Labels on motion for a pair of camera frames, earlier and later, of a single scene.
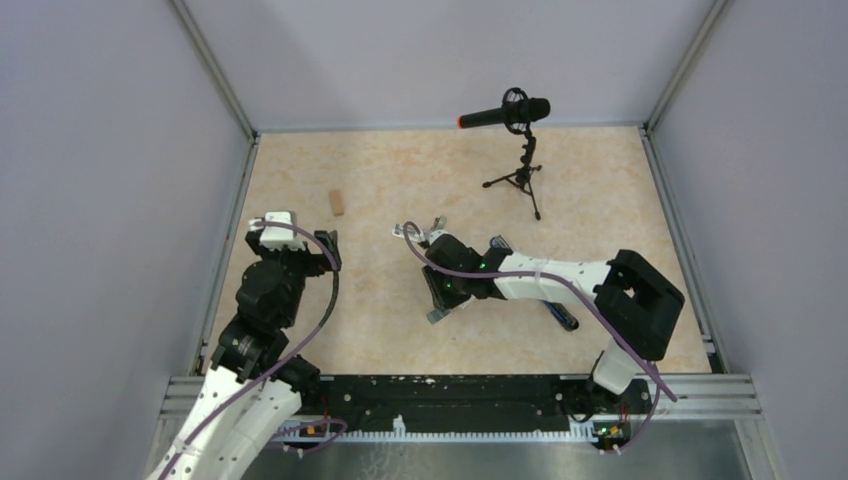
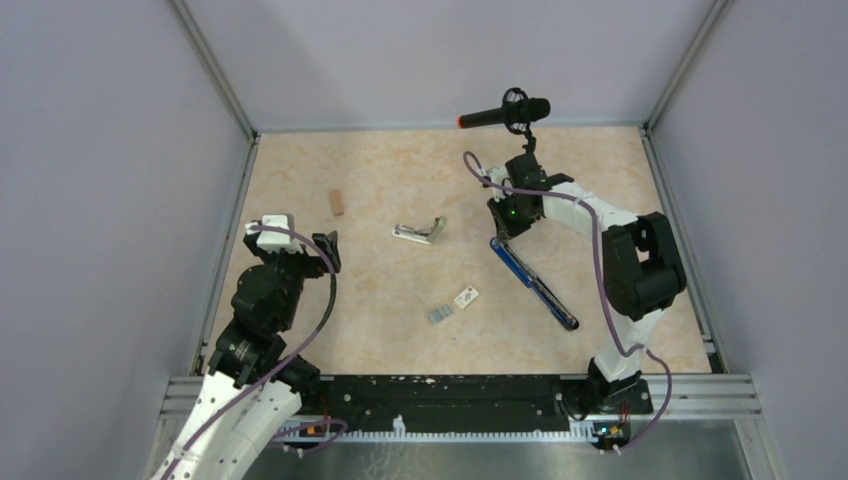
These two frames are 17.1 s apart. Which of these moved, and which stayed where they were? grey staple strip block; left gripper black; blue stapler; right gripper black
Moved: right gripper black
Stayed: blue stapler; left gripper black; grey staple strip block
